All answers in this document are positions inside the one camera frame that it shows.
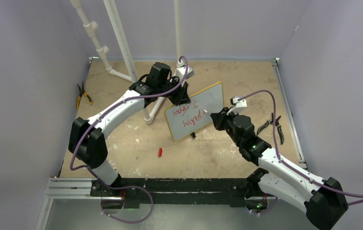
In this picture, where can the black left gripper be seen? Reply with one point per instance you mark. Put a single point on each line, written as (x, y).
(182, 97)

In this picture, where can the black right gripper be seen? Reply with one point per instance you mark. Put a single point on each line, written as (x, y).
(219, 118)

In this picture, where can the yellow-framed whiteboard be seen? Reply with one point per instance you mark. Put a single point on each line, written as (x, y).
(185, 119)

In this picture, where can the red marker cap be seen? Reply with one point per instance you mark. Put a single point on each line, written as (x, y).
(160, 152)

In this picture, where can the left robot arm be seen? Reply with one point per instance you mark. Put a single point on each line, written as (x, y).
(87, 137)

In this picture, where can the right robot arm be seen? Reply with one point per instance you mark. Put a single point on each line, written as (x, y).
(320, 199)

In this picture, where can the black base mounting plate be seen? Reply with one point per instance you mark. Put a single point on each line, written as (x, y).
(179, 191)

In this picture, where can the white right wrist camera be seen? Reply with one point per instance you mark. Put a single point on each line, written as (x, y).
(237, 106)

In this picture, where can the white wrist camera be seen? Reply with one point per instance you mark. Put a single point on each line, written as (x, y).
(237, 106)
(180, 71)

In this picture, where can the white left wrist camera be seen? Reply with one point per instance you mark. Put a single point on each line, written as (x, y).
(180, 71)

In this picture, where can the yellow-handled pliers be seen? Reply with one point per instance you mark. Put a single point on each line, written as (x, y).
(82, 93)

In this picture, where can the white PVC pipe frame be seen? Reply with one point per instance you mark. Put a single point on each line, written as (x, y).
(127, 47)

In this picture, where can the aluminium frame rail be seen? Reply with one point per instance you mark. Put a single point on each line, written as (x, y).
(67, 205)

